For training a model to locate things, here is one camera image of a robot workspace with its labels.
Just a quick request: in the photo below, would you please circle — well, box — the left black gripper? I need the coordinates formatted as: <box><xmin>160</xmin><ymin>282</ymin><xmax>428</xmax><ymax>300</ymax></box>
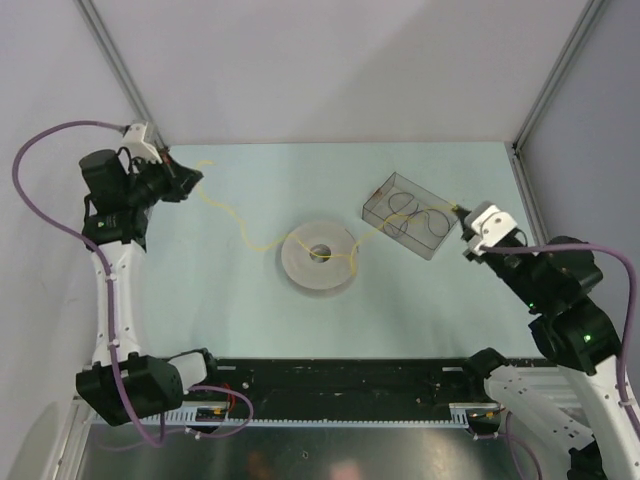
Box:
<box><xmin>125</xmin><ymin>149</ymin><xmax>203</xmax><ymax>210</ymax></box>

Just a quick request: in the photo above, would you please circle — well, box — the yellow cable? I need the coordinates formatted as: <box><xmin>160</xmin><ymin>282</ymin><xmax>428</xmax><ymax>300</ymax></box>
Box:
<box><xmin>194</xmin><ymin>159</ymin><xmax>459</xmax><ymax>280</ymax></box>

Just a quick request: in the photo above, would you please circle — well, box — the white plastic spool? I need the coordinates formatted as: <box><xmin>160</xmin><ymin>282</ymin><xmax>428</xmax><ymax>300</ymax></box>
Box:
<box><xmin>280</xmin><ymin>220</ymin><xmax>358</xmax><ymax>297</ymax></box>

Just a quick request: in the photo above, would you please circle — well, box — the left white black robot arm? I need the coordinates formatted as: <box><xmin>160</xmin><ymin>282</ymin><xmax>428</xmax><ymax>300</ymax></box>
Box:
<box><xmin>75</xmin><ymin>149</ymin><xmax>221</xmax><ymax>426</ymax></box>

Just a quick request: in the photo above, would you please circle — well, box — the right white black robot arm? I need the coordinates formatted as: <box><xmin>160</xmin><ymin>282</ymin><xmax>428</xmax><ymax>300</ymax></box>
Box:
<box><xmin>453</xmin><ymin>202</ymin><xmax>639</xmax><ymax>479</ymax></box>

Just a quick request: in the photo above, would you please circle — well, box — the clear plastic box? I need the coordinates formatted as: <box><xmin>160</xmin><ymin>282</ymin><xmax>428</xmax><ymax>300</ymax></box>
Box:
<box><xmin>361</xmin><ymin>172</ymin><xmax>458</xmax><ymax>261</ymax></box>

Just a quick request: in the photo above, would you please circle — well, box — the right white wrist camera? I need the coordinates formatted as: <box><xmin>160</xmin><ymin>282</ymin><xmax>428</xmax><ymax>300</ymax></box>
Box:
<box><xmin>463</xmin><ymin>201</ymin><xmax>518</xmax><ymax>256</ymax></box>

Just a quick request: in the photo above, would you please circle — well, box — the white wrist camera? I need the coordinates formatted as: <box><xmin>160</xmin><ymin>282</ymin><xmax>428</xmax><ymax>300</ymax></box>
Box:
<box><xmin>121</xmin><ymin>122</ymin><xmax>162</xmax><ymax>164</ymax></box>
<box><xmin>463</xmin><ymin>201</ymin><xmax>518</xmax><ymax>256</ymax></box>

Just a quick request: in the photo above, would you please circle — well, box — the dark purple thin cable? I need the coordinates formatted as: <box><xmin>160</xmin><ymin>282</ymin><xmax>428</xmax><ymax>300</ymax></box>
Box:
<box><xmin>382</xmin><ymin>192</ymin><xmax>451</xmax><ymax>236</ymax></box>

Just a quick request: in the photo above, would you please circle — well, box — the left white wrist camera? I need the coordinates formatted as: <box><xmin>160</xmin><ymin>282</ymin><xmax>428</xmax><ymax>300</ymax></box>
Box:
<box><xmin>121</xmin><ymin>122</ymin><xmax>162</xmax><ymax>164</ymax></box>

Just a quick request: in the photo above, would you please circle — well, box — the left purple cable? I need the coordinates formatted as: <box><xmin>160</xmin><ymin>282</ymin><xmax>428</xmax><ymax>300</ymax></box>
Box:
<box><xmin>12</xmin><ymin>119</ymin><xmax>254</xmax><ymax>449</ymax></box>

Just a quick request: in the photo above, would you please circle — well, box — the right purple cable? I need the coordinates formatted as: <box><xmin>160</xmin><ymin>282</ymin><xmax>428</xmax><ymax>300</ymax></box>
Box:
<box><xmin>482</xmin><ymin>242</ymin><xmax>639</xmax><ymax>480</ymax></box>

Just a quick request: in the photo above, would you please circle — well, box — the left aluminium frame post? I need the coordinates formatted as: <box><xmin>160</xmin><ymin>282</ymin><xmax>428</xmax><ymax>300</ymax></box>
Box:
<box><xmin>74</xmin><ymin>0</ymin><xmax>156</xmax><ymax>125</ymax></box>

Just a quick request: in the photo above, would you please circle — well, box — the aluminium frame post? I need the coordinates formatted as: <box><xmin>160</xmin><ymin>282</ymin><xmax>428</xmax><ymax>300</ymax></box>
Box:
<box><xmin>511</xmin><ymin>0</ymin><xmax>610</xmax><ymax>156</ymax></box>
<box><xmin>74</xmin><ymin>0</ymin><xmax>156</xmax><ymax>125</ymax></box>

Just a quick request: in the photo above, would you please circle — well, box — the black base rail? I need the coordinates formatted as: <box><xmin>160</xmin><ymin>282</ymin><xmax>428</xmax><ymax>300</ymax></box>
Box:
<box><xmin>204</xmin><ymin>358</ymin><xmax>491</xmax><ymax>423</ymax></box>

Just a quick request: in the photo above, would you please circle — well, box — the white slotted cable duct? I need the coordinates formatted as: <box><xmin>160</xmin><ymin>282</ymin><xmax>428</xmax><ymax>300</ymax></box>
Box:
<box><xmin>164</xmin><ymin>402</ymin><xmax>474</xmax><ymax>429</ymax></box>

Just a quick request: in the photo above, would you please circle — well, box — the right aluminium frame post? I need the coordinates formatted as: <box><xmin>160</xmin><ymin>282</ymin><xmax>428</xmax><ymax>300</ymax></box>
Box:
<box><xmin>511</xmin><ymin>0</ymin><xmax>610</xmax><ymax>156</ymax></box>

